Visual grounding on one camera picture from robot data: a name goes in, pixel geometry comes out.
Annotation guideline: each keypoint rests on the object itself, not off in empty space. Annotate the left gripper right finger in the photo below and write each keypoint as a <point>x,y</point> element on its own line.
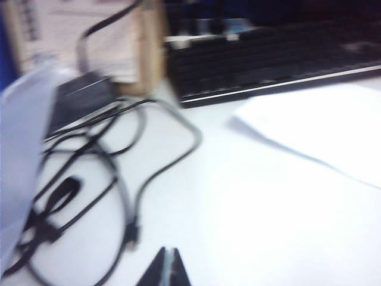
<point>178,274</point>

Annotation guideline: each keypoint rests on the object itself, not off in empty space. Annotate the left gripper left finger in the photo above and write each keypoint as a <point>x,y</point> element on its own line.
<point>154,274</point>

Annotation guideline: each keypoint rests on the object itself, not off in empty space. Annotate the white wrinkled paper sheet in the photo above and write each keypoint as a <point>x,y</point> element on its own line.
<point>312,128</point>

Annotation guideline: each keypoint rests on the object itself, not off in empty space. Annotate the black power adapter brick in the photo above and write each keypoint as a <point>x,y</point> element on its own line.
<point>77,101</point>

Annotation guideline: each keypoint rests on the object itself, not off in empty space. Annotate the light blue plastic sheet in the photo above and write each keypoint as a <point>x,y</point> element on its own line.
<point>21,134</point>

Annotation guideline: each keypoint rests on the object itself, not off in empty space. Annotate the beige desk calendar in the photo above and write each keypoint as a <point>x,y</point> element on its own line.
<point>151,53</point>

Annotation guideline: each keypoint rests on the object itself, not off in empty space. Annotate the black mechanical keyboard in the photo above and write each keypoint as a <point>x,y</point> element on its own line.
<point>253,65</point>

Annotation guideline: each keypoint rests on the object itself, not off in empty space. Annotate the blue partition panel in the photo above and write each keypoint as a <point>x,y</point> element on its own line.
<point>5,53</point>

